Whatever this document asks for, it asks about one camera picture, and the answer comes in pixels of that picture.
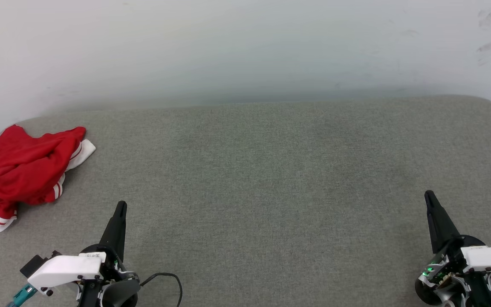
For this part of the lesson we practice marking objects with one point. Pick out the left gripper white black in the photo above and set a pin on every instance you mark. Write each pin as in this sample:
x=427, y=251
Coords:
x=66, y=268

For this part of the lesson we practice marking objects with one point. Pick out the red and white basketball jersey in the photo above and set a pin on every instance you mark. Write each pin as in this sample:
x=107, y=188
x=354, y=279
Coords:
x=19, y=170

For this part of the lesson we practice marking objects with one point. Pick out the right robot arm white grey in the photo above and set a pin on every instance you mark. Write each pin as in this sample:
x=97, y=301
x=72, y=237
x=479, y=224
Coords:
x=426, y=294

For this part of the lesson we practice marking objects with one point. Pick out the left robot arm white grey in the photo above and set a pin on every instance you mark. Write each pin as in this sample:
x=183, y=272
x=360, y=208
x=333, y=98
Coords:
x=122, y=294

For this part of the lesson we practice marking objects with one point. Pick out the grey fabric sofa cushion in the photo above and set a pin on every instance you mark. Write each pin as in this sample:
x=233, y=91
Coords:
x=249, y=192

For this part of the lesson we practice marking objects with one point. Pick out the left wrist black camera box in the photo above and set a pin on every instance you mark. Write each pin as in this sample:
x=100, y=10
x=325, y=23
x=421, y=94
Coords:
x=36, y=262

